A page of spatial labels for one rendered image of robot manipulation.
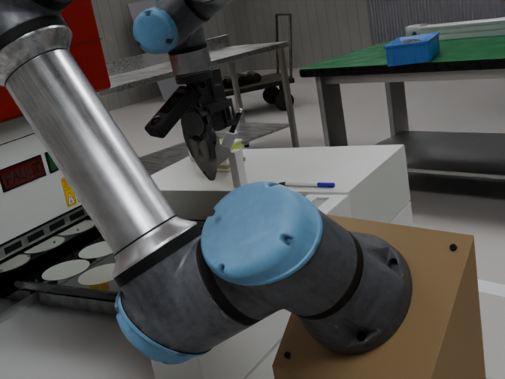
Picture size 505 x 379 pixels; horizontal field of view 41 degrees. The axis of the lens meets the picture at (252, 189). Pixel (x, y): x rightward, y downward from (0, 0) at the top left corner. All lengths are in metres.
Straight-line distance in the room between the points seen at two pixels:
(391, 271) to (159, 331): 0.27
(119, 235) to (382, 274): 0.30
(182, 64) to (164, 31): 0.14
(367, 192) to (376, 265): 0.69
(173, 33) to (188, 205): 0.58
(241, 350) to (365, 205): 0.53
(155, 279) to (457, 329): 0.35
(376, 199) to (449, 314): 0.75
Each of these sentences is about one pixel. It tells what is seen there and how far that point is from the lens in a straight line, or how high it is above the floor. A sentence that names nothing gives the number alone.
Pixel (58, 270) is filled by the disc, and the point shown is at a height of 0.90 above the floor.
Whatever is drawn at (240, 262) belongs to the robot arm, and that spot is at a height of 1.13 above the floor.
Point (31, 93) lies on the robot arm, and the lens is 0.80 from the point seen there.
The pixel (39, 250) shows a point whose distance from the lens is 1.54.
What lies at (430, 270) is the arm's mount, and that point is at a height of 1.04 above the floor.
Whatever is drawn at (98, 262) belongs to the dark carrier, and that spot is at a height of 0.90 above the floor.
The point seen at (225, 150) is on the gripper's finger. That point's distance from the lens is 1.32.
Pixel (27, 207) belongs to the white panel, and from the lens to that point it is 1.53.
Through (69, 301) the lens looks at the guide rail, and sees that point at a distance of 1.47.
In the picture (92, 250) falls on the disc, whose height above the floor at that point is 0.90.
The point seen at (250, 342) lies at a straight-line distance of 1.08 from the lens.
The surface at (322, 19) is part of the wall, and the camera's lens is 10.83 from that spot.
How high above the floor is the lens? 1.39
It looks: 17 degrees down
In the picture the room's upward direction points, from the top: 10 degrees counter-clockwise
